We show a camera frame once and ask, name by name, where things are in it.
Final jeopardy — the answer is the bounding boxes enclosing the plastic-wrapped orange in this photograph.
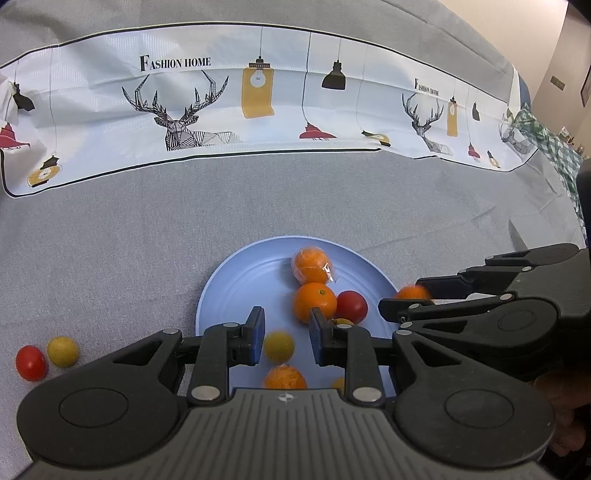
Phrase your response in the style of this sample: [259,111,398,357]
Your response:
[291,247,337,284]

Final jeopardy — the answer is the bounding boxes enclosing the red cherry tomato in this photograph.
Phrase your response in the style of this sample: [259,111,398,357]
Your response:
[335,290,369,325]
[15,346,48,382]

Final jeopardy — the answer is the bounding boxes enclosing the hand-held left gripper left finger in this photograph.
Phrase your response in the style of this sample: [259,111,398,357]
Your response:
[111,305,267,408]

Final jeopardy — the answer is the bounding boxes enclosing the green checkered cloth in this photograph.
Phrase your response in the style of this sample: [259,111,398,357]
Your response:
[501,104,586,241]

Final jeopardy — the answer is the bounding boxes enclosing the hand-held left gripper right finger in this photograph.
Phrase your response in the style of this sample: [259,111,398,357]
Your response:
[309,307,462,408]

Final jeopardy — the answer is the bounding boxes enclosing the orange mandarin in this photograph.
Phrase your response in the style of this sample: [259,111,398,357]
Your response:
[396,285,435,305]
[264,364,308,390]
[293,282,339,325]

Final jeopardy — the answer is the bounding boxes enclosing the white printed deer cloth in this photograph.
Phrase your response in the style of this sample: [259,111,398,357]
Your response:
[0,21,542,199]

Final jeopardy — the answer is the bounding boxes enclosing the person's right hand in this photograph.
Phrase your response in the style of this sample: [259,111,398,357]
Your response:
[531,368,591,459]

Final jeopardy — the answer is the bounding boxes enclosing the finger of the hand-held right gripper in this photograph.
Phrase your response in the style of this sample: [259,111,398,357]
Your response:
[416,243,581,304]
[379,295,514,331]

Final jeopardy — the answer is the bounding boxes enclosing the light blue plate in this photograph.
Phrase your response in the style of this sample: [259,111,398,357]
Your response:
[195,236,399,398]

